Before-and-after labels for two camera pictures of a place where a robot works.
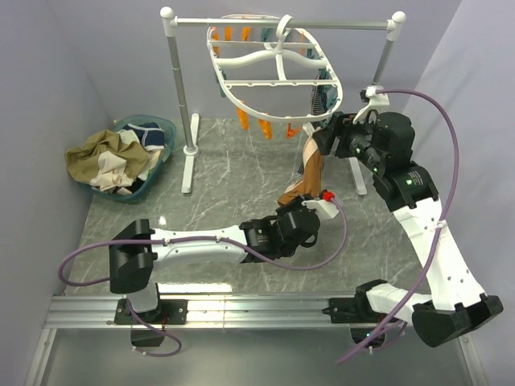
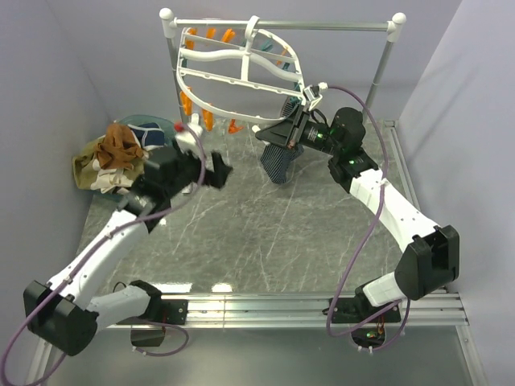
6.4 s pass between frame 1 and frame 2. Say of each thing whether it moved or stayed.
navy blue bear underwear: stayed
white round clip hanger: moved
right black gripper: moved
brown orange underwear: moved
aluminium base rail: stayed
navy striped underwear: moved
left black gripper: moved
